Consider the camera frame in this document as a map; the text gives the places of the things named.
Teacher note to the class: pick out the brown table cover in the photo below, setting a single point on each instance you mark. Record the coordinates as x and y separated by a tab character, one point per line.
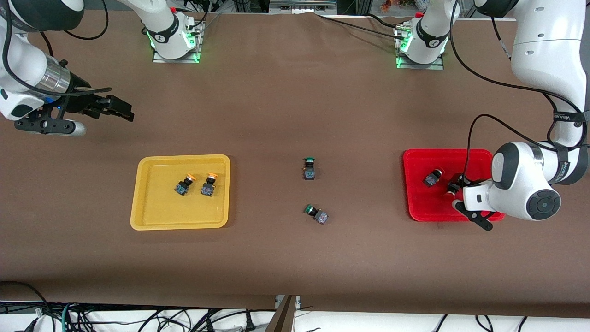
295	263

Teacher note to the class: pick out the table frame post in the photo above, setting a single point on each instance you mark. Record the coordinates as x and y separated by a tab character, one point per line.
282	318

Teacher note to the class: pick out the green push button switch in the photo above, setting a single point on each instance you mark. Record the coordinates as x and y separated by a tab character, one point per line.
309	173
321	216

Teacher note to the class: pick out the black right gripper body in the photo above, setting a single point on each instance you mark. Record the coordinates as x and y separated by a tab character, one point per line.
85	104

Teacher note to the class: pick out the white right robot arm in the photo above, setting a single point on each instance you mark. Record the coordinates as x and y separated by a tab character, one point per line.
23	64

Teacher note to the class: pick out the aluminium frame rail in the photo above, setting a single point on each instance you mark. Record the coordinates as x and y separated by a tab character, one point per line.
302	5

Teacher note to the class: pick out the red plastic tray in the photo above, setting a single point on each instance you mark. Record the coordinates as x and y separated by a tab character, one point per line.
424	203

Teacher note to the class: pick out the red push button switch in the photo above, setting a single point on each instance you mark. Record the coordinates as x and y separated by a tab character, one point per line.
448	190
431	179

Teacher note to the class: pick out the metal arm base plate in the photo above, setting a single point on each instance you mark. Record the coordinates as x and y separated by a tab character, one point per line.
421	66
177	60

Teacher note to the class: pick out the black power plug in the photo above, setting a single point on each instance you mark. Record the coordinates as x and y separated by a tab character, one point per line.
249	325

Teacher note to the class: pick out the yellow plastic tray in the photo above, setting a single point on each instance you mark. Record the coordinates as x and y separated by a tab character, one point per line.
156	207

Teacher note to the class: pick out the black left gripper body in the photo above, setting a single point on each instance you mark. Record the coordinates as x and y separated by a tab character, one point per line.
455	186

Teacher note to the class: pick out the yellow push button switch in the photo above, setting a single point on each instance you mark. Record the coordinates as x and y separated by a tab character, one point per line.
207	188
182	187

